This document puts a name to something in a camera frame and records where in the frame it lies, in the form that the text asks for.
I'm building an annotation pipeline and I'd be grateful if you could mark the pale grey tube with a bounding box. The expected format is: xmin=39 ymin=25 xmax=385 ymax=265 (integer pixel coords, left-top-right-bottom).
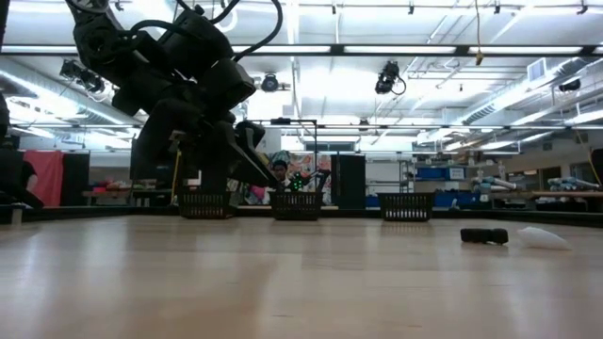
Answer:
xmin=547 ymin=175 xmax=602 ymax=191
xmin=472 ymin=174 xmax=519 ymax=192

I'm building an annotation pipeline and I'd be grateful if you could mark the black plastic basket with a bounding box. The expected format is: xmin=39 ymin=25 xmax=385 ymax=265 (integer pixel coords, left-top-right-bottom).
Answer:
xmin=377 ymin=191 xmax=436 ymax=222
xmin=269 ymin=190 xmax=324 ymax=221
xmin=177 ymin=188 xmax=233 ymax=220

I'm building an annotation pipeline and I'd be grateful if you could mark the white hanging ring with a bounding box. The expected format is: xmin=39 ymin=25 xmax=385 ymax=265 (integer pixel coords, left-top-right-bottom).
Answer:
xmin=219 ymin=4 xmax=239 ymax=34

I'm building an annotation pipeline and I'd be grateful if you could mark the blue storage bin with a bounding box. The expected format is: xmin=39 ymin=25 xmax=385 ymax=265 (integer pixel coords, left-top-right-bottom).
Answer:
xmin=416 ymin=165 xmax=467 ymax=181

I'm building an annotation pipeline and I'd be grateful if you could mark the white sign board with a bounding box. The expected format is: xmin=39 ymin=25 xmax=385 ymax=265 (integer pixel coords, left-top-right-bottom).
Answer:
xmin=256 ymin=127 xmax=283 ymax=154

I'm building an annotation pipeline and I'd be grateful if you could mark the yellow hanging cord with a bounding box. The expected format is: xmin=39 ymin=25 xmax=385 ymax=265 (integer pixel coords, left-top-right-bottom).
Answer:
xmin=473 ymin=0 xmax=485 ymax=66

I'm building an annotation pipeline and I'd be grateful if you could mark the wooden workbench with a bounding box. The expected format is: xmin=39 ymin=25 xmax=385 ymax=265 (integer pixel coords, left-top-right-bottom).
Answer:
xmin=489 ymin=189 xmax=603 ymax=200

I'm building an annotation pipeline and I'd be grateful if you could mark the person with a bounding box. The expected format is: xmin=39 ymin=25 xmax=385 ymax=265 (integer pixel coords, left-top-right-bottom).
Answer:
xmin=0 ymin=93 xmax=44 ymax=209
xmin=269 ymin=158 xmax=294 ymax=190

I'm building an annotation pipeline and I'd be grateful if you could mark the white plastic ghost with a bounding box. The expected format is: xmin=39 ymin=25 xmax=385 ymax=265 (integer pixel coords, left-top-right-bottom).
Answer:
xmin=516 ymin=226 xmax=573 ymax=251

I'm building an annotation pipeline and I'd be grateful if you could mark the wooden side table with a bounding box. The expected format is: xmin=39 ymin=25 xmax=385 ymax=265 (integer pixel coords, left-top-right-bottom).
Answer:
xmin=82 ymin=187 xmax=178 ymax=208

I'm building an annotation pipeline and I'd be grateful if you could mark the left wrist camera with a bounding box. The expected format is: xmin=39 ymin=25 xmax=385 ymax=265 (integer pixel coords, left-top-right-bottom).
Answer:
xmin=202 ymin=58 xmax=258 ymax=117

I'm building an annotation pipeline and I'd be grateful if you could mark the blue crate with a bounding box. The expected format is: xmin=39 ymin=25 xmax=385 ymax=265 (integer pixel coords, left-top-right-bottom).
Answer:
xmin=432 ymin=190 xmax=477 ymax=209

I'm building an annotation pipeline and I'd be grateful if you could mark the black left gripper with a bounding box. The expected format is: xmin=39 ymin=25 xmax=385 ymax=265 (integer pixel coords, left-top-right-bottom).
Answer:
xmin=134 ymin=99 xmax=280 ymax=190

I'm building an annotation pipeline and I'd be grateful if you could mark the red cloth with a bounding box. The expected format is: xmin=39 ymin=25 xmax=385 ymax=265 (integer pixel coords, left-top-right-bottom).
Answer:
xmin=23 ymin=150 xmax=65 ymax=208

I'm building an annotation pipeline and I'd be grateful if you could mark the colourful quilt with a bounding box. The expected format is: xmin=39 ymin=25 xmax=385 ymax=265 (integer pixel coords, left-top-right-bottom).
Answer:
xmin=227 ymin=150 xmax=333 ymax=204

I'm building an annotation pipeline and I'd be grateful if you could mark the small black plastic figure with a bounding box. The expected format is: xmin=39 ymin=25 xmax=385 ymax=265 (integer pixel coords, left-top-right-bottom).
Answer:
xmin=460 ymin=227 xmax=510 ymax=246

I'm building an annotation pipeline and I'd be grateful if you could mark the black metal stand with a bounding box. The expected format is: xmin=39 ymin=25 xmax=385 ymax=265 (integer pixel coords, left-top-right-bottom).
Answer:
xmin=242 ymin=117 xmax=319 ymax=189

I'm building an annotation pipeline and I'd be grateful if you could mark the yellow rope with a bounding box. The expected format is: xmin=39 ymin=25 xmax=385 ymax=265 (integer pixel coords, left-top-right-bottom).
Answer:
xmin=170 ymin=150 xmax=183 ymax=195

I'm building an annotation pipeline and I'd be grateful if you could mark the black aluminium table frame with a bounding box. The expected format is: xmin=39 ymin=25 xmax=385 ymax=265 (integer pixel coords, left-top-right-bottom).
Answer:
xmin=0 ymin=204 xmax=603 ymax=226

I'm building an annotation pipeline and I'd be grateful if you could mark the white air vent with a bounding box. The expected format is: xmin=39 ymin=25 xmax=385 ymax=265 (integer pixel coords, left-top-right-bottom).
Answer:
xmin=526 ymin=56 xmax=550 ymax=82

